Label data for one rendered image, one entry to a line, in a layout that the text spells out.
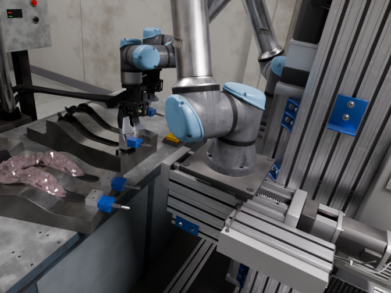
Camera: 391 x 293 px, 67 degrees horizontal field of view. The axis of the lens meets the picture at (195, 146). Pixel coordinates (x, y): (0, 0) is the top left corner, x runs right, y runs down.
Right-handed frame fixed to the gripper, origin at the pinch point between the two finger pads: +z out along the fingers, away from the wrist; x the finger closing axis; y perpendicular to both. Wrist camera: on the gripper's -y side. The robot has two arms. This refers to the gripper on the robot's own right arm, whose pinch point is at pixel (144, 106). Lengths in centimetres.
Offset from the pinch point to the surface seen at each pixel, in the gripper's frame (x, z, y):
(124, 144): -31.8, 2.6, 12.8
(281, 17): 165, -37, 24
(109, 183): -49, 8, 19
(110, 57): 187, 39, -176
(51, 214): -68, 10, 14
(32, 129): -36.0, 8.6, -31.9
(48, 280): -73, 31, 16
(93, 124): -22.5, 4.6, -10.7
